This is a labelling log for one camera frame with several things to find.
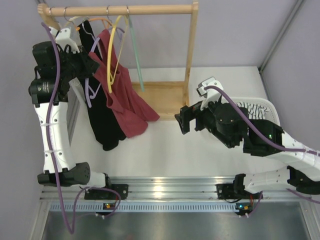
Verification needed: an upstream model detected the slotted cable duct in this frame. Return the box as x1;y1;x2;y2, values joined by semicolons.
64;201;252;213

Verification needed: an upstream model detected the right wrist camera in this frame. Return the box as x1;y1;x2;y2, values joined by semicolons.
196;77;224;111

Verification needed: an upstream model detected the white perforated plastic basket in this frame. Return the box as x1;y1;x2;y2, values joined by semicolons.
233;97;281;126

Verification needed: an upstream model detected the green hanger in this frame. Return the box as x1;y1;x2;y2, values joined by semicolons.
128;16;145;92

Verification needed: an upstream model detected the wooden clothes rack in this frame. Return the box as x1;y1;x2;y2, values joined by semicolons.
37;0;199;121

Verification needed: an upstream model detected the aluminium mounting rail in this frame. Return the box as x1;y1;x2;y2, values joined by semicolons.
40;176;303;202

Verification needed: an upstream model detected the yellow hanger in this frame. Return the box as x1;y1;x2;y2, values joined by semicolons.
106;15;129;94

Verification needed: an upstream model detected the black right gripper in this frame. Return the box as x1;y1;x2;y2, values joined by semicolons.
175;94;235;149

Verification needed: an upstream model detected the red tank top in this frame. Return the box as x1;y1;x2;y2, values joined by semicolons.
89;29;160;138

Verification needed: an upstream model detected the orange hanger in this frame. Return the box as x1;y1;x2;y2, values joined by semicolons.
70;16;112;29

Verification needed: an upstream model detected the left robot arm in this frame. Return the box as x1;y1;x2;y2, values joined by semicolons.
28;41;113;199

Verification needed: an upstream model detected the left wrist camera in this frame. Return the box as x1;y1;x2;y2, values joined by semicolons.
49;26;81;53

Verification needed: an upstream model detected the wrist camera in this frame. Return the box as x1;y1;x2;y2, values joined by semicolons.
49;26;81;53
196;77;224;111

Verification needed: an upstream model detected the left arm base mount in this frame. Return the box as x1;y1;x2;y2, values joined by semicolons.
83;183;130;217

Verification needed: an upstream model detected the purple hanger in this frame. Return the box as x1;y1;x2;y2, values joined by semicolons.
84;27;125;108

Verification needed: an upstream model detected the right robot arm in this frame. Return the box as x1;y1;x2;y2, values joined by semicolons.
174;101;320;200

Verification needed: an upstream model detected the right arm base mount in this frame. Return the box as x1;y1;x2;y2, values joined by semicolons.
216;183;263;218

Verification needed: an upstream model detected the cream hanger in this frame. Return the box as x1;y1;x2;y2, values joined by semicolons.
63;16;90;29

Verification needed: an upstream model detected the black tank top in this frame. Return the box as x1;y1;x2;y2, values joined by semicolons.
77;20;127;152

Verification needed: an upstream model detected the black white striped garment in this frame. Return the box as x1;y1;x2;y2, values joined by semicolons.
237;101;270;120

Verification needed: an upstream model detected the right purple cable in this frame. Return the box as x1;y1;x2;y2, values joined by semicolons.
203;85;320;202

